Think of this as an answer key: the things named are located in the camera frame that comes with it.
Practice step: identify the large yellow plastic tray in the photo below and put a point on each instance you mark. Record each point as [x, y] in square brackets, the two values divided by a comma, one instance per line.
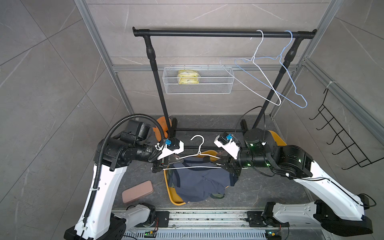
[173, 196]

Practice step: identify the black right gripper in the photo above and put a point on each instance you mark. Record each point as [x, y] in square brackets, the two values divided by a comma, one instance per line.
[233, 163]

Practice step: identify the plain green tank top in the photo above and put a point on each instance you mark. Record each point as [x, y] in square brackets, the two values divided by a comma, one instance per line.
[217, 196]

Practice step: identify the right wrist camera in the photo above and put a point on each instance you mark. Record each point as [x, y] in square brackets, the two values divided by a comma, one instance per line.
[229, 143]

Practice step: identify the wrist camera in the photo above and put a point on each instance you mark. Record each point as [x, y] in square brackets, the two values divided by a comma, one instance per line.
[172, 146]
[229, 143]

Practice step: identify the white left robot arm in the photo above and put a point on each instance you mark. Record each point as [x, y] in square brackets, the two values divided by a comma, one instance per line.
[113, 156]

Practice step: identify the small yellow plastic tray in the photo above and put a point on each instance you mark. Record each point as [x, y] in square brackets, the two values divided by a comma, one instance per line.
[279, 141]

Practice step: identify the light blue wire hanger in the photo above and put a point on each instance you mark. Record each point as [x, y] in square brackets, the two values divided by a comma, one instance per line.
[274, 96]

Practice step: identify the yellow item in basket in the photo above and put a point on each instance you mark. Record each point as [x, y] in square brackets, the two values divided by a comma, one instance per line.
[187, 77]

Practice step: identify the pink rectangular case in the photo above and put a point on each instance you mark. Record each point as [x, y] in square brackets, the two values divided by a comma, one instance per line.
[137, 192]

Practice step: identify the dark grey tank top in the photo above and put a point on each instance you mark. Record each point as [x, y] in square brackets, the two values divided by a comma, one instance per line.
[197, 178]

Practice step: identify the black clothes rack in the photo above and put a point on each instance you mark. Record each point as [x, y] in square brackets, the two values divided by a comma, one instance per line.
[147, 34]

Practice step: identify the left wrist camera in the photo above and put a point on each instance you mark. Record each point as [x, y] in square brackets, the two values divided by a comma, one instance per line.
[172, 146]

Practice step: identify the metal base rail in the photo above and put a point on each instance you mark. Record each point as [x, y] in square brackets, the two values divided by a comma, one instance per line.
[214, 224]

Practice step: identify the white wire basket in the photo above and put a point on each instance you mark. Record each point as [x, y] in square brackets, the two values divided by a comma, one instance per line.
[213, 80]

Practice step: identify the black wire wall rack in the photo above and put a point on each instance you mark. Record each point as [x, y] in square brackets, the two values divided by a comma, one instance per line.
[341, 135]

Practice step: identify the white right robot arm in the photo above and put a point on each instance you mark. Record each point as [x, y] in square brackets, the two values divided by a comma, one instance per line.
[336, 210]

